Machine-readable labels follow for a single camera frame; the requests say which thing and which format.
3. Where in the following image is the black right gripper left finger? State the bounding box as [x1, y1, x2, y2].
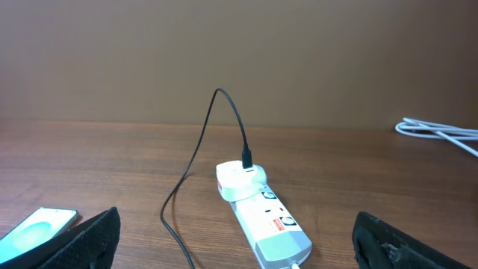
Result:
[1, 206, 121, 269]

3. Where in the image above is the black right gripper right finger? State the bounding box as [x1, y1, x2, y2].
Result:
[352, 211, 471, 269]

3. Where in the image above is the smartphone with teal screen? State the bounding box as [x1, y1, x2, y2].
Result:
[1, 207, 78, 263]

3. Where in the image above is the white grey power strip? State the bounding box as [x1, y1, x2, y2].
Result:
[230, 186, 312, 269]

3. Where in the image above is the black USB charging cable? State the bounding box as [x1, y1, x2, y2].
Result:
[159, 87, 254, 269]

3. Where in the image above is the white power strip cord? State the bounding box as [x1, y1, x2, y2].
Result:
[394, 117, 478, 158]

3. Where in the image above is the white USB wall charger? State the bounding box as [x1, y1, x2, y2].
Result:
[216, 161, 267, 202]

